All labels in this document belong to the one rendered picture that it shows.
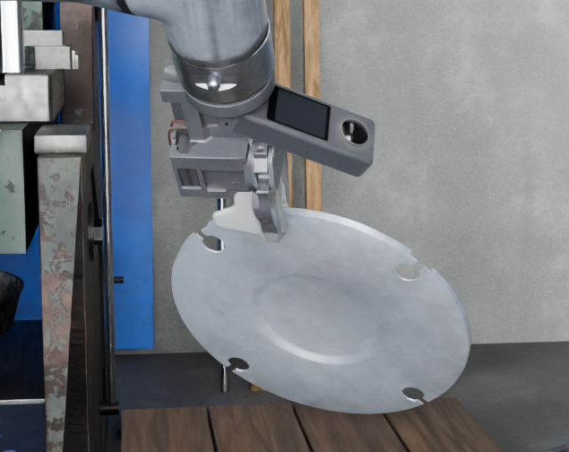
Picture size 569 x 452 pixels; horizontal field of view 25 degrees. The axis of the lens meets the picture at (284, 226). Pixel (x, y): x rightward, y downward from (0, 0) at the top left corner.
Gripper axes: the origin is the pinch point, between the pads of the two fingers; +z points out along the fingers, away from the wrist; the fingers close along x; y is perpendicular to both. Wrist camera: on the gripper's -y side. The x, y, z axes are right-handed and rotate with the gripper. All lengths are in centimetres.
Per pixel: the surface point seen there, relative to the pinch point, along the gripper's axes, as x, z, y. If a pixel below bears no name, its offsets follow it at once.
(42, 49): -47, 28, 40
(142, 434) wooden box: 7.5, 27.4, 16.8
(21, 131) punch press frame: -26.3, 19.8, 35.9
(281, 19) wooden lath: -122, 99, 26
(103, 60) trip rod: -70, 56, 43
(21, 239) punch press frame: -17.2, 28.7, 36.3
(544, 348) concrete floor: -92, 176, -32
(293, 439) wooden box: 6.9, 27.9, 1.2
